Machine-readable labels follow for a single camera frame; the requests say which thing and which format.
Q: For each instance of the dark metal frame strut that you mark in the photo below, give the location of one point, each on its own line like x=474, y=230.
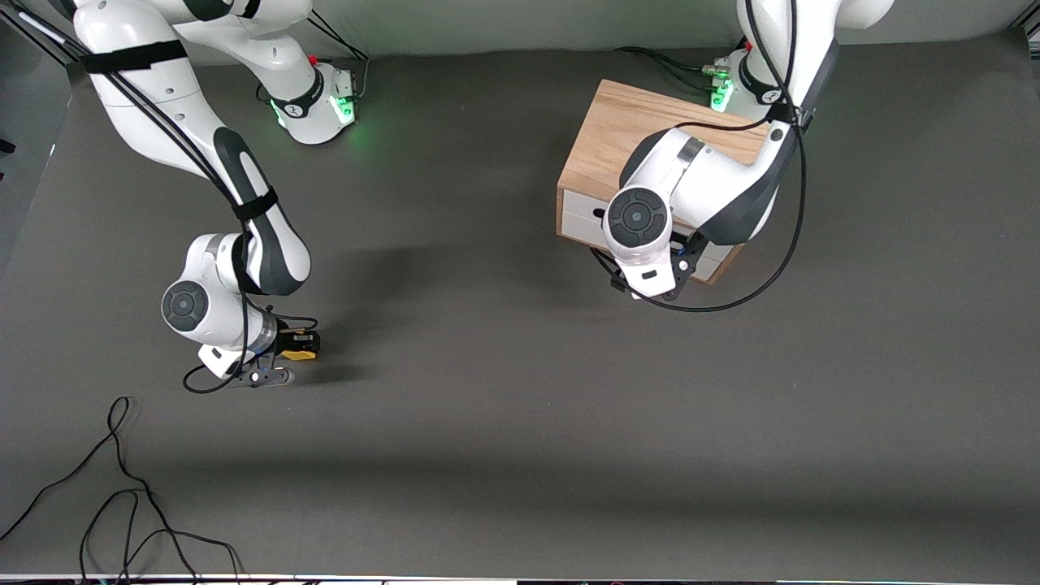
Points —
x=1033, y=28
x=65, y=50

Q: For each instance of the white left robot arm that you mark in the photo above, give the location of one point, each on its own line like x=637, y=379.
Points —
x=715, y=179

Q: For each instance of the dark grey table cover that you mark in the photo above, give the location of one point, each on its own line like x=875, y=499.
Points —
x=520, y=447

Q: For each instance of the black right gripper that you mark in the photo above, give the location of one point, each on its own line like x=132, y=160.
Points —
x=286, y=340

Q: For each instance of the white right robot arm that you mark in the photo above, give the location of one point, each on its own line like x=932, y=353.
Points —
x=154, y=106

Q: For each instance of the wooden drawer cabinet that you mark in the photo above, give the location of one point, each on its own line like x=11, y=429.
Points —
x=601, y=138

